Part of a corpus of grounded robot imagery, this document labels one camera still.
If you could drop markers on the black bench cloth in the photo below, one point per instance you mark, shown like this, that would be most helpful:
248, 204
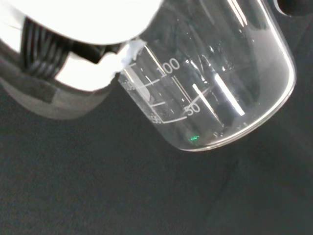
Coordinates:
122, 191

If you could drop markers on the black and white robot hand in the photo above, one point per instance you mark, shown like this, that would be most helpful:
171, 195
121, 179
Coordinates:
73, 19

